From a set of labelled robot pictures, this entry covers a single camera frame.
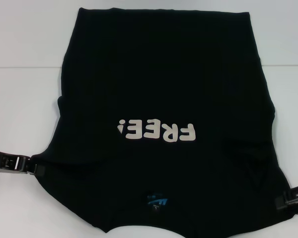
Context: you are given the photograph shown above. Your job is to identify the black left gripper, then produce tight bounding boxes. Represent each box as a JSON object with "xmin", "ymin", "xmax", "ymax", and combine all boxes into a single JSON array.
[{"xmin": 0, "ymin": 148, "xmax": 46, "ymax": 178}]

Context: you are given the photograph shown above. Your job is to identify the black shirt with FREE print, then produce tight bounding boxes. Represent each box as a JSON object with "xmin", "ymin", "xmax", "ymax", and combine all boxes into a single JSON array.
[{"xmin": 31, "ymin": 6, "xmax": 298, "ymax": 238}]

